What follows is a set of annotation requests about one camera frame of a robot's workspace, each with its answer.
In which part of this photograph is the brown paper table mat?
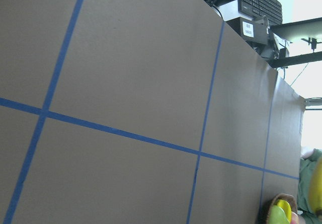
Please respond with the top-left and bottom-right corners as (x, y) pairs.
(1, 0), (303, 223)

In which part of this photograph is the black box with label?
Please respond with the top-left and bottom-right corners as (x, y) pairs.
(226, 17), (268, 45)

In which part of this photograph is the black keyboard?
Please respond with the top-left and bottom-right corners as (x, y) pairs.
(237, 0), (283, 25)

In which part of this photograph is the person in green shirt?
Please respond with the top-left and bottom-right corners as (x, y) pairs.
(297, 149), (321, 214)

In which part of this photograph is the yellow green star fruit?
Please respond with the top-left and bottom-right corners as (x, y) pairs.
(268, 199), (292, 224)

